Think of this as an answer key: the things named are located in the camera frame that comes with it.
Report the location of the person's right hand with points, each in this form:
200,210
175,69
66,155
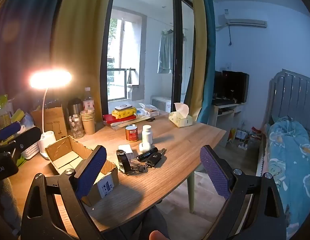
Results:
158,236

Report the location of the blue printed blanket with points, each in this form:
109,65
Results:
290,155

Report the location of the grey bed headboard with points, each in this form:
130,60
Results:
292,97

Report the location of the balcony railing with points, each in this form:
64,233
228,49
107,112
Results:
119,80

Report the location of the white plastic basket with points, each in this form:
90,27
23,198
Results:
32,150

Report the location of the clear document folder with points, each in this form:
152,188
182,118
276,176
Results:
122,126

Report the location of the printed glass cup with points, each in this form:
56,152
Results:
76,127

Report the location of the black door frame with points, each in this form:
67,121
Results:
178,55

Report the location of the red book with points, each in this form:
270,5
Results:
114,118

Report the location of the white pill bottle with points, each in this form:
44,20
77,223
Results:
147,135

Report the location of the person's leg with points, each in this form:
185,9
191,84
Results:
145,220

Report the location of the hanging light clothes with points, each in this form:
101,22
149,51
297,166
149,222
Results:
165,52

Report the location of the red tin can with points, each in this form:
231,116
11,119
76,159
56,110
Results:
131,133

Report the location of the white air conditioner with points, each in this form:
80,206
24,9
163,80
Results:
245,21

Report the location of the grey white flat device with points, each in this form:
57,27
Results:
122,107

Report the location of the black monitor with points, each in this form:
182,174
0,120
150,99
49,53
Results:
233,86

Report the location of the pale yellow tissue pack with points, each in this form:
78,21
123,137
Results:
180,120

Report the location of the person's left forearm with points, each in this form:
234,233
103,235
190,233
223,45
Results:
6,202

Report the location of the white blue packets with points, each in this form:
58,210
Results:
150,110

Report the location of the clear water bottle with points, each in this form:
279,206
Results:
88,100

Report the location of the black scissors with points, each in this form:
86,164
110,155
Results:
150,119

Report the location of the white washing machine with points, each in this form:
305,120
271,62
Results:
161,103

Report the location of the brown lamp carton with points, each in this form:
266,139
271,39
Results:
56,120

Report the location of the cardboard box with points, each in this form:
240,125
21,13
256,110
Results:
67,152

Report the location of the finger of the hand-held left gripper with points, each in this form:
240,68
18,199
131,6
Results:
9,130
29,136

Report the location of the white power strip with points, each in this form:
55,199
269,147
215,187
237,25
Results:
242,146

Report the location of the white desk lamp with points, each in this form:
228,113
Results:
50,79

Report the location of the yellow-green pack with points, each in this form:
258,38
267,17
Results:
17,115

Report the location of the green table leg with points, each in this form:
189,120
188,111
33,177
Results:
192,190

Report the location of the clear plastic bag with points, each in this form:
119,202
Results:
27,123

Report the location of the white computer desk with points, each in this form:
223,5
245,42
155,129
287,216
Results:
225,112

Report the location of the yellow wet wipes pack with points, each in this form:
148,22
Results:
125,113

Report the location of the black car key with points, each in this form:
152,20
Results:
155,158

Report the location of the white earbuds case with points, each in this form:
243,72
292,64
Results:
144,147

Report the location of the black flashlight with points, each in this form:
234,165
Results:
146,155

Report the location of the teal curtain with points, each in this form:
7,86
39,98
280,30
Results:
209,55

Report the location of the stack of paper cups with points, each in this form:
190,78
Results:
88,122

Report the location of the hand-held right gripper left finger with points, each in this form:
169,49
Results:
91,172

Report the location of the dark curtain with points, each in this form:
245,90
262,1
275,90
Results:
24,30

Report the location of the metal keys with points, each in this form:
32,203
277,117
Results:
141,168

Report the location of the steel thermos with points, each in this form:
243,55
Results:
74,108

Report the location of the white charger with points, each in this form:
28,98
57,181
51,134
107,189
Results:
125,150

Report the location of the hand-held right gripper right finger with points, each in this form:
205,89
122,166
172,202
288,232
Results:
215,172

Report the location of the yellow curtain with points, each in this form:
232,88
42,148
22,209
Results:
77,42
198,55

